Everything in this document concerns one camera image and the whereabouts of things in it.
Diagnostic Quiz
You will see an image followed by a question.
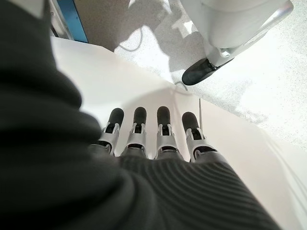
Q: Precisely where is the white glossy panel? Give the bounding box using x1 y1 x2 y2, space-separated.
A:
49 35 307 230

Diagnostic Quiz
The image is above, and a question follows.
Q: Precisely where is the blue panel with white frame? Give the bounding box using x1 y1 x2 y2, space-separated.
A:
49 0 89 44

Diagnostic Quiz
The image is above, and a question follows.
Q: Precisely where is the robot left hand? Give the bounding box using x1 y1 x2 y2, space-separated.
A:
0 0 283 230

